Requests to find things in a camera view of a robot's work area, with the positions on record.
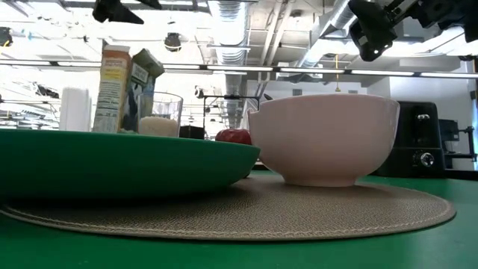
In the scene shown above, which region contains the long ceiling light strip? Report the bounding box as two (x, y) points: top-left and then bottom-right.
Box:
(0, 58), (478, 79)

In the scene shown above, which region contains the green plate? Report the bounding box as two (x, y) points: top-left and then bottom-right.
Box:
(0, 128), (261, 201)

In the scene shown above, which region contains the black toaster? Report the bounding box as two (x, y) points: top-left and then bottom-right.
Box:
(373, 100), (447, 179)

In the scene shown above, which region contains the green cereal box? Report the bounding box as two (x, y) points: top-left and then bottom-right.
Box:
(92, 44), (166, 135)

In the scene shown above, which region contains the round beige woven placemat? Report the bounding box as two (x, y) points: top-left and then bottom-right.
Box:
(0, 173), (457, 241)

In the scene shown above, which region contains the black box behind table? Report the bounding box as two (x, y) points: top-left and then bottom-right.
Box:
(179, 125), (205, 140)

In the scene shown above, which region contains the black frame stand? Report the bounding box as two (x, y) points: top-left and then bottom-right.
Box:
(202, 94), (261, 130)

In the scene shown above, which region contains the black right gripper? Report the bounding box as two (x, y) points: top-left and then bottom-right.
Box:
(349, 0), (455, 63)

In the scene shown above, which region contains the red apple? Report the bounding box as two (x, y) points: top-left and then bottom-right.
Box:
(214, 128), (253, 146)

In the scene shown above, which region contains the white bowl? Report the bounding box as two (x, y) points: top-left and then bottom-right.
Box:
(246, 93), (401, 188)

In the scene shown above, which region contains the silver ventilation duct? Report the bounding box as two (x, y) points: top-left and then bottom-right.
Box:
(207, 0), (250, 130)

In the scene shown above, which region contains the black ceiling lamp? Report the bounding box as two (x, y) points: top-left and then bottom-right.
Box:
(164, 32), (183, 52)

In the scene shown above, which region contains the white milk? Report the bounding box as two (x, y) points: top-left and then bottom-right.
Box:
(138, 116), (180, 137)

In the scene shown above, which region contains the clear glass with milk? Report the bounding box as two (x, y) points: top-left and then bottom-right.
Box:
(137, 91), (184, 138)

